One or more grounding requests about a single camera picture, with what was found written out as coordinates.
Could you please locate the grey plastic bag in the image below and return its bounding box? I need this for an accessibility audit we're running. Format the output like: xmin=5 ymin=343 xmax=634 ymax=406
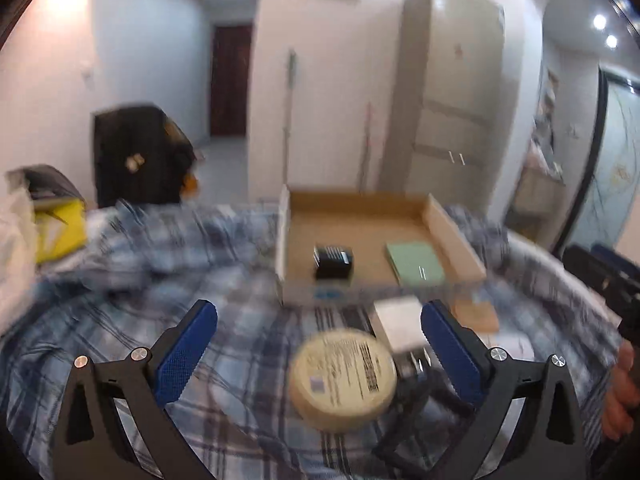
xmin=5 ymin=164 xmax=86 ymax=211

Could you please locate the dark red door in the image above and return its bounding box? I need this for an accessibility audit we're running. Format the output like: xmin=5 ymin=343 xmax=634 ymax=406
xmin=210 ymin=24 xmax=253 ymax=137

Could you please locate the black jacket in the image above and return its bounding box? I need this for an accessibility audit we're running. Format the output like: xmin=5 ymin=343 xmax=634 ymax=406
xmin=92 ymin=105 xmax=196 ymax=208

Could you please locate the small white box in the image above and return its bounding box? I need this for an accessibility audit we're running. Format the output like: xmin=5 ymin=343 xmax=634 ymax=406
xmin=372 ymin=296 xmax=431 ymax=356

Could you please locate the long-handled mop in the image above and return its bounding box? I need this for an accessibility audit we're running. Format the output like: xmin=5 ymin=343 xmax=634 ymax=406
xmin=282 ymin=49 xmax=298 ymax=186

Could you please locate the person's right hand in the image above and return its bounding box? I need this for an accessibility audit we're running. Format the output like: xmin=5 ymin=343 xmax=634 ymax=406
xmin=602 ymin=340 xmax=640 ymax=441

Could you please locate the small brown cardboard box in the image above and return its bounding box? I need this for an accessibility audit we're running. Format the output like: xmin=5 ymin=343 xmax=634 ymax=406
xmin=452 ymin=296 xmax=501 ymax=333

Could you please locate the sliding glass door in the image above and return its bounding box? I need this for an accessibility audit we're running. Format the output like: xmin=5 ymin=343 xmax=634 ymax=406
xmin=552 ymin=67 xmax=640 ymax=261

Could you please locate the small black box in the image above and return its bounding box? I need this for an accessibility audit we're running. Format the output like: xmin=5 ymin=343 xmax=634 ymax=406
xmin=312 ymin=244 xmax=356 ymax=283

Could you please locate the white plastic bag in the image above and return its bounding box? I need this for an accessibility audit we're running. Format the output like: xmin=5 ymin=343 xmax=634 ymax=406
xmin=0 ymin=180 xmax=41 ymax=321

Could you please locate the black plastic object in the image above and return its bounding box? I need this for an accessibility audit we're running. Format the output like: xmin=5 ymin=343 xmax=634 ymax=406
xmin=372 ymin=352 xmax=476 ymax=480

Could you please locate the beige wardrobe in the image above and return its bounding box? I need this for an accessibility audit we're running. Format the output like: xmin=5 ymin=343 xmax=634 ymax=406
xmin=380 ymin=0 xmax=506 ymax=211

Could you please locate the round cream tin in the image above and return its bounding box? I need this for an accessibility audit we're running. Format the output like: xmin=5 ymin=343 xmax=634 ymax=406
xmin=289 ymin=329 xmax=398 ymax=433

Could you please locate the blue plaid cloth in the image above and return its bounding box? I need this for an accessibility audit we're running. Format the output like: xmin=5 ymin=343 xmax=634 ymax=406
xmin=0 ymin=200 xmax=621 ymax=480

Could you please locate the yellow bag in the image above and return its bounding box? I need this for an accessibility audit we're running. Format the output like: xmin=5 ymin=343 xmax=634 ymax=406
xmin=35 ymin=197 xmax=88 ymax=263

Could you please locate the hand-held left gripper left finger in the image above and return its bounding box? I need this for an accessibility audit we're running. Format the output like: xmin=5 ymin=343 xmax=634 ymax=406
xmin=50 ymin=299 xmax=221 ymax=480

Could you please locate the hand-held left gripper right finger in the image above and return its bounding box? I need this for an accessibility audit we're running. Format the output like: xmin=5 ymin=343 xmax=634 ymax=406
xmin=420 ymin=299 xmax=591 ymax=480

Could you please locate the beige counter cabinet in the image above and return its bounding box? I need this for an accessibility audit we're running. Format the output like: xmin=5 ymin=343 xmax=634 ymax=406
xmin=502 ymin=160 xmax=568 ymax=233

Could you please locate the flat green box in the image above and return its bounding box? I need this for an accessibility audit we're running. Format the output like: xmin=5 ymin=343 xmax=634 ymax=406
xmin=385 ymin=241 xmax=446 ymax=288

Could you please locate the clutter pile on counter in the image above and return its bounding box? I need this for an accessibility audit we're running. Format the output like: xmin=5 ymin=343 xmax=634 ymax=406
xmin=530 ymin=67 xmax=563 ymax=176

